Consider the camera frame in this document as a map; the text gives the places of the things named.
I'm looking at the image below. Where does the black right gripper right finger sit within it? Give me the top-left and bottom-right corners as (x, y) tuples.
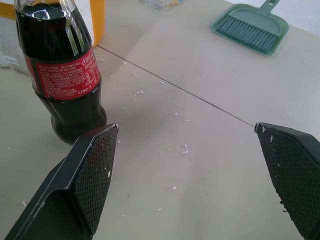
(254, 122), (320, 240)

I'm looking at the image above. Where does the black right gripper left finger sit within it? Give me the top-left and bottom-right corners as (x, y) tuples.
(3, 123), (120, 240)

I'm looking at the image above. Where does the cola bottle with red label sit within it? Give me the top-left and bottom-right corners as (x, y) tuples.
(13, 0), (108, 146)

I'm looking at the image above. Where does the yellow and white box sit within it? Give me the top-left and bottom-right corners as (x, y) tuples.
(0, 0), (107, 78)

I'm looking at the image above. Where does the green hand brush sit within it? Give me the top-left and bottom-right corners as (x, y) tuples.
(215, 15), (279, 54)

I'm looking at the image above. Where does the green dustpan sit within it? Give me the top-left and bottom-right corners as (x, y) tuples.
(210, 0), (290, 58)

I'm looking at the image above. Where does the clear plastic container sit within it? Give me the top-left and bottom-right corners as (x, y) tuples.
(144, 0), (188, 12)

